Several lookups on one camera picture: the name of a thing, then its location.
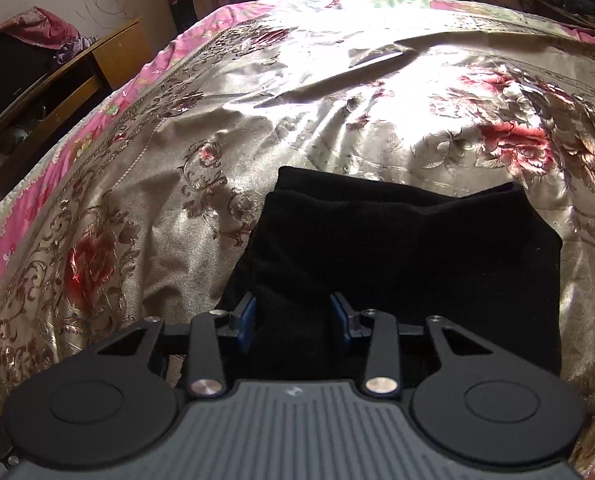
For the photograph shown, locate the black pants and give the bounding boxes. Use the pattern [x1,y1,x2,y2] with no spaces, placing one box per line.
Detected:
[220,166,562,373]

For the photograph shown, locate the floral satin bedspread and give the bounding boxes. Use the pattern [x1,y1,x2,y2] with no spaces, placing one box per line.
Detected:
[0,0,595,474]

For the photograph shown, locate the red hanging bag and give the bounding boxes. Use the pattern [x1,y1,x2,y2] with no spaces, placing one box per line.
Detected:
[168,0,198,34]

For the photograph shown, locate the black television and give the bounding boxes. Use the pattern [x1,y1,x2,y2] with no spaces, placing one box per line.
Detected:
[0,32,54,114]

